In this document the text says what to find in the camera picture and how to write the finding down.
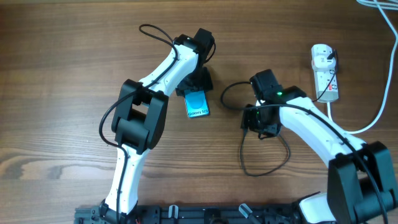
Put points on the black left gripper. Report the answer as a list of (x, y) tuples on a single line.
[(206, 84)]

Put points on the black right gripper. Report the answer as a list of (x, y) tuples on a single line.
[(247, 121)]

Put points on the blue screen Galaxy smartphone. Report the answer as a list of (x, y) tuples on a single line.
[(196, 104)]

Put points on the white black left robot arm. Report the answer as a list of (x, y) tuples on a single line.
[(140, 113)]

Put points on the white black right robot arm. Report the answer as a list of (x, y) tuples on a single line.
[(361, 181)]

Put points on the white charger plug adapter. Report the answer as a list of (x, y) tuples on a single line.
[(322, 63)]

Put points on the white power strip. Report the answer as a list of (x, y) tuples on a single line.
[(326, 87)]

